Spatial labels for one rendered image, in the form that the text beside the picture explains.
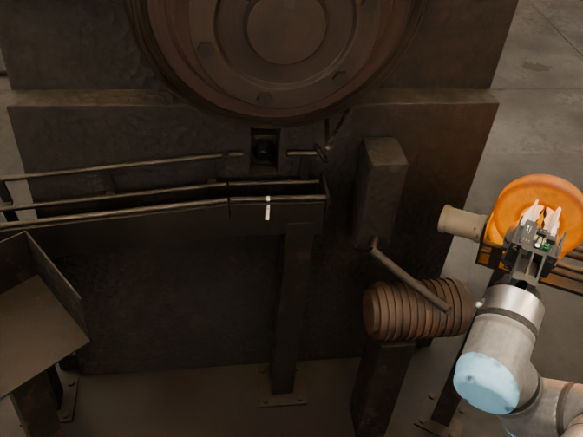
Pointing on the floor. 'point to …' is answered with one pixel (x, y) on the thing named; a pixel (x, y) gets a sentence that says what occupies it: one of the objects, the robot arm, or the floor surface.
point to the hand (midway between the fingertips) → (544, 208)
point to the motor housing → (399, 342)
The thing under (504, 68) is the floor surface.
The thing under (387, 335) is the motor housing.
